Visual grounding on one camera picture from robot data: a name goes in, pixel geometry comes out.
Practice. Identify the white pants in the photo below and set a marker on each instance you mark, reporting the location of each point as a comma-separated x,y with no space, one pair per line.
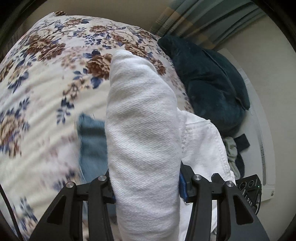
148,138

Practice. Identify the plaid curtain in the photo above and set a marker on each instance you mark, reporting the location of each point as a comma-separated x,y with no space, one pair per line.
206,23

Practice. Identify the black electronic device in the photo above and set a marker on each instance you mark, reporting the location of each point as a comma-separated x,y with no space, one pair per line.
251,189

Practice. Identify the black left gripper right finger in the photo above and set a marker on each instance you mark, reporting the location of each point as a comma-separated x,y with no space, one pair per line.
235,218

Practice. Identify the black garment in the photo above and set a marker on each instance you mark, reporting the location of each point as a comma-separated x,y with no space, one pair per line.
242,144

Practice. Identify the blue denim jeans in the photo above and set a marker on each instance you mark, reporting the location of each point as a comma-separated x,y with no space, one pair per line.
93,148

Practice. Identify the dark teal blanket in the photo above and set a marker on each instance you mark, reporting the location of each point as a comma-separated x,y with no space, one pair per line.
215,88

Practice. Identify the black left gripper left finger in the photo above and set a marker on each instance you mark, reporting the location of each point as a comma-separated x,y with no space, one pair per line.
63,218

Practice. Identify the pale green garment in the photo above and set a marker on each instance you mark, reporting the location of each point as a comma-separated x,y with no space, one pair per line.
232,153

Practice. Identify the floral bed blanket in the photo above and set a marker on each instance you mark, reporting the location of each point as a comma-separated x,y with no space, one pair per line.
56,71

